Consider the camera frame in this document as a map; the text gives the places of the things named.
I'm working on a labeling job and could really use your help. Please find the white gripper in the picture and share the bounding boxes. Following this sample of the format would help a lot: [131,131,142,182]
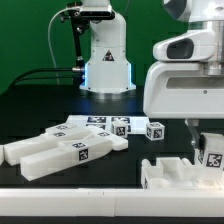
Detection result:
[143,62,224,149]

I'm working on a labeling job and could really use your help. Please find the white chair seat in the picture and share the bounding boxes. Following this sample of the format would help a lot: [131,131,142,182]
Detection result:
[141,157,224,191]

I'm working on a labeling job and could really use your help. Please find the white marker cube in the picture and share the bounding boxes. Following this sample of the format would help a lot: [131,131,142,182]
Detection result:
[111,121,128,138]
[146,122,165,141]

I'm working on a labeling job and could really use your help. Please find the white chair back frame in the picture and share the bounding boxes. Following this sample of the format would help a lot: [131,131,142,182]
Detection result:
[3,126,128,181]

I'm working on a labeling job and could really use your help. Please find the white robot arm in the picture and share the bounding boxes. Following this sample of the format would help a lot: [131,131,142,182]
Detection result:
[72,0,224,133]

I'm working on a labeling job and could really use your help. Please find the white marker base plate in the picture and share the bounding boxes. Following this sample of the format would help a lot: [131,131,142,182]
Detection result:
[67,115,149,134]

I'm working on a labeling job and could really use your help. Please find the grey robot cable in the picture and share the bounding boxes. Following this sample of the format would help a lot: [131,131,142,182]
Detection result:
[47,5,82,86]

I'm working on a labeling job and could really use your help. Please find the black table cable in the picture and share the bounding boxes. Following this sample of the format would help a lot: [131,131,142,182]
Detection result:
[8,67,84,91]

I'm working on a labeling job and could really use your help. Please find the white L-shaped wall fence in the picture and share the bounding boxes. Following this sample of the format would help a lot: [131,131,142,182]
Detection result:
[0,188,224,217]

